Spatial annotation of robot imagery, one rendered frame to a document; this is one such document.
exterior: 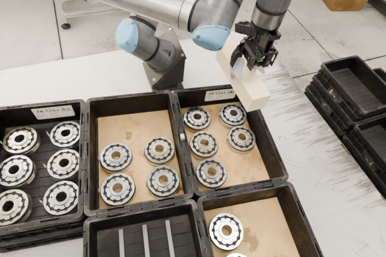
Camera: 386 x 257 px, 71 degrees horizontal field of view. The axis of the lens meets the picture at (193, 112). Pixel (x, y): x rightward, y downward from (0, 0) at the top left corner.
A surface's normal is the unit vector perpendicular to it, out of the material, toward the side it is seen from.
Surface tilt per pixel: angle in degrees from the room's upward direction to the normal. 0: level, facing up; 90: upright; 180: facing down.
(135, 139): 0
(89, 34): 0
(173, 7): 48
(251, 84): 0
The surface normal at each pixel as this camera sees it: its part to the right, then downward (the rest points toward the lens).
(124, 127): 0.10, -0.58
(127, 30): -0.62, -0.14
